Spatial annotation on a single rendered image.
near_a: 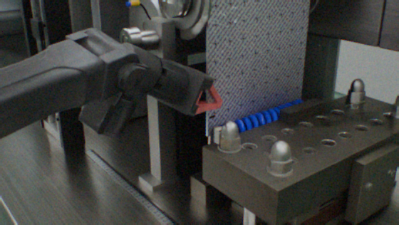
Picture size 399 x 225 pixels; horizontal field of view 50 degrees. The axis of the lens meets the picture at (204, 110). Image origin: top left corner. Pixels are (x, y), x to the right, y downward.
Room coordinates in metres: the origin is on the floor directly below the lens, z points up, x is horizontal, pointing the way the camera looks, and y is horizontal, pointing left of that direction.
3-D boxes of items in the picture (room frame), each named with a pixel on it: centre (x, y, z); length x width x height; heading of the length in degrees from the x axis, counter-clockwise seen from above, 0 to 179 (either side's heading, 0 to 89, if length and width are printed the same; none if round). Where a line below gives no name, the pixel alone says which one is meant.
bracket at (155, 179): (0.70, 0.09, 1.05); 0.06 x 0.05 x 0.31; 128
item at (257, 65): (0.73, -0.10, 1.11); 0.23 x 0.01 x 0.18; 128
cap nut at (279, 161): (0.53, -0.10, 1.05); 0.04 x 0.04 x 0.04
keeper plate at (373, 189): (0.59, -0.27, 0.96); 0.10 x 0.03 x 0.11; 128
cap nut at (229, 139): (0.59, -0.04, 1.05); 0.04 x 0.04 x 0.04
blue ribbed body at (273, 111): (0.71, -0.11, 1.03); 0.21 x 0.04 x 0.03; 128
